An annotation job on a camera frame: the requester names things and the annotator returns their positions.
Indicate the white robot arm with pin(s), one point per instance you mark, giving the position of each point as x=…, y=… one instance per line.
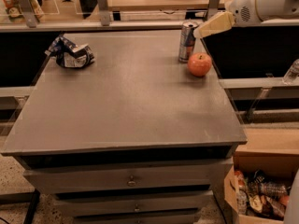
x=277, y=9

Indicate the colourful snack box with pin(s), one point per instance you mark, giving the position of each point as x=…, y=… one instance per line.
x=10, y=10

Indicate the grey metal post right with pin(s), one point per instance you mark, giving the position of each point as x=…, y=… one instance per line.
x=212, y=9

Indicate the grey drawer cabinet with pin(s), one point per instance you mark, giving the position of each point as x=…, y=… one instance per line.
x=135, y=111

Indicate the grey metal post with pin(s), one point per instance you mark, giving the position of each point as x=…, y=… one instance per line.
x=103, y=12
x=212, y=9
x=28, y=13

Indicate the grey metal post left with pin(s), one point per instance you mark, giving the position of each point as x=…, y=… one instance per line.
x=28, y=13

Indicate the red apple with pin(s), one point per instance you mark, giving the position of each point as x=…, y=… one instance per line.
x=199, y=64

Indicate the top drawer knob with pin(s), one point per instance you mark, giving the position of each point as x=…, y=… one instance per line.
x=131, y=182

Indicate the grey metal post middle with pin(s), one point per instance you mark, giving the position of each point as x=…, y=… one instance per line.
x=103, y=12

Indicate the redbull can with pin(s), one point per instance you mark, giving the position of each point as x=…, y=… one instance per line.
x=187, y=40

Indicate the cardboard box of snacks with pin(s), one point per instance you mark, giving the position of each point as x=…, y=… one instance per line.
x=258, y=187

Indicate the crumpled blue chip bag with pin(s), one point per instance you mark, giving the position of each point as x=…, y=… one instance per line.
x=70, y=55

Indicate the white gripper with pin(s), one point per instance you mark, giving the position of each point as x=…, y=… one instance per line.
x=244, y=9

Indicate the drawer knob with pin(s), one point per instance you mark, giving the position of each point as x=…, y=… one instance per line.
x=137, y=208
x=131, y=182

